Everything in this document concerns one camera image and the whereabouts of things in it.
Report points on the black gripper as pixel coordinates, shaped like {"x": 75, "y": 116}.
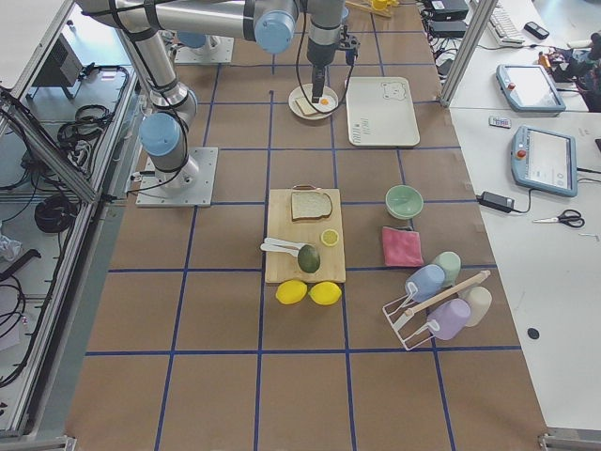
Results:
{"x": 320, "y": 55}

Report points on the bread slice from board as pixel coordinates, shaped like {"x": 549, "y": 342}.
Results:
{"x": 310, "y": 205}

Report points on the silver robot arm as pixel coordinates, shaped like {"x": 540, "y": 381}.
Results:
{"x": 324, "y": 23}
{"x": 163, "y": 134}

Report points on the round cream plate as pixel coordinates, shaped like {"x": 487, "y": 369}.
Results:
{"x": 305, "y": 91}

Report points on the bread slice on plate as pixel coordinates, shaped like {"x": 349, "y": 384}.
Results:
{"x": 306, "y": 108}

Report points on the fried egg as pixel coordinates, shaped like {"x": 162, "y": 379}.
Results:
{"x": 325, "y": 104}

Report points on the cream bear tray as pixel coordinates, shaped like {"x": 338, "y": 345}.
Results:
{"x": 380, "y": 113}

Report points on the wooden rack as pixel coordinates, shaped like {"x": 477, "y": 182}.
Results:
{"x": 365, "y": 6}

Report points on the green bowl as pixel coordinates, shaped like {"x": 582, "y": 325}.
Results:
{"x": 403, "y": 202}

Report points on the wooden cutting board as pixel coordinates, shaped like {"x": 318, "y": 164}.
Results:
{"x": 280, "y": 267}

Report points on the lemon slice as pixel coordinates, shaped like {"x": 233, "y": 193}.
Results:
{"x": 329, "y": 237}

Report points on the white plastic knife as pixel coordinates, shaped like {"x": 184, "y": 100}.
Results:
{"x": 284, "y": 243}

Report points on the white plastic fork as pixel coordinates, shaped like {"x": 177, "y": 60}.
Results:
{"x": 266, "y": 247}

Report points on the avocado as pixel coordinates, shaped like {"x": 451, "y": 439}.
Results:
{"x": 308, "y": 259}

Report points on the pink cloth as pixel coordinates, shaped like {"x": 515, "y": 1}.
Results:
{"x": 401, "y": 248}

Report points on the white keyboard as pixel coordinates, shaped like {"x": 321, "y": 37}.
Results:
{"x": 503, "y": 29}

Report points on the whole lemon left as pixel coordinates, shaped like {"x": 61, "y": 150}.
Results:
{"x": 291, "y": 291}

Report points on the whole lemon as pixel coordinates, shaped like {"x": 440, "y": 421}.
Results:
{"x": 291, "y": 291}
{"x": 325, "y": 293}

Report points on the whole lemon right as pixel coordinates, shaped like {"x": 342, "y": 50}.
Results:
{"x": 325, "y": 293}

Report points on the upper teach pendant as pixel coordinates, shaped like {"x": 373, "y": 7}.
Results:
{"x": 529, "y": 89}

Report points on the teach pendant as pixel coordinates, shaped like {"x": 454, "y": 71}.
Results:
{"x": 529, "y": 89}
{"x": 544, "y": 160}

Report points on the black power adapter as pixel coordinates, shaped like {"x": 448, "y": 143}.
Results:
{"x": 496, "y": 201}

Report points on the green cup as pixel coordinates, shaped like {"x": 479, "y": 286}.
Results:
{"x": 450, "y": 262}

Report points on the blue cup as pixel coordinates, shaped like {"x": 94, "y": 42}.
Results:
{"x": 424, "y": 283}

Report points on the lower teach pendant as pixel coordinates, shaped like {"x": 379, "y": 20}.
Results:
{"x": 544, "y": 160}

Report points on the purple cup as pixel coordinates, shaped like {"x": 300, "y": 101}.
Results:
{"x": 448, "y": 319}

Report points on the cream cup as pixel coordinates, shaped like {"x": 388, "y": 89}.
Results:
{"x": 479, "y": 300}

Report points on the black scissors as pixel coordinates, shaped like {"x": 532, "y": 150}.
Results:
{"x": 569, "y": 217}

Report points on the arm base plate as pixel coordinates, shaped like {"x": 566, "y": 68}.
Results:
{"x": 216, "y": 50}
{"x": 193, "y": 186}

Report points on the aluminium frame post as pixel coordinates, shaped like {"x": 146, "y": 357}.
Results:
{"x": 475, "y": 30}

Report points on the white wire cup rack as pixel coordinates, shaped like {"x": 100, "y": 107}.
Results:
{"x": 408, "y": 320}

